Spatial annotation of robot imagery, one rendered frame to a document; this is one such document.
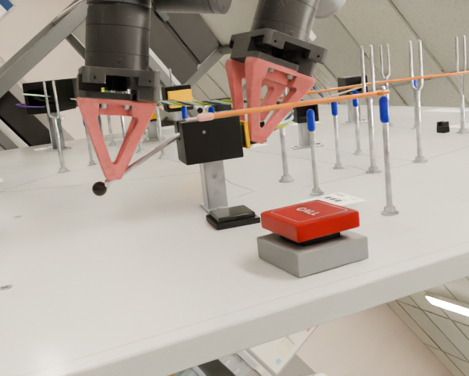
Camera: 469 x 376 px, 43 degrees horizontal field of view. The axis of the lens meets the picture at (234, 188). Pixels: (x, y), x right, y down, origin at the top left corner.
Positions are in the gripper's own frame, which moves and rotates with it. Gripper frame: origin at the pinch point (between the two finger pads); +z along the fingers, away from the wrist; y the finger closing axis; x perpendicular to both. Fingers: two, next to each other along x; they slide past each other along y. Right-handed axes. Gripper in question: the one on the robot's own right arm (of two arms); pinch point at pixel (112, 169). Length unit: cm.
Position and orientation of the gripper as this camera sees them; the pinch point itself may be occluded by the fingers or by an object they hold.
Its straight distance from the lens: 56.9
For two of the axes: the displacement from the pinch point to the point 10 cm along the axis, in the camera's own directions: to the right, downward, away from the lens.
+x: -9.6, -0.2, -2.9
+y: -2.8, -1.6, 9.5
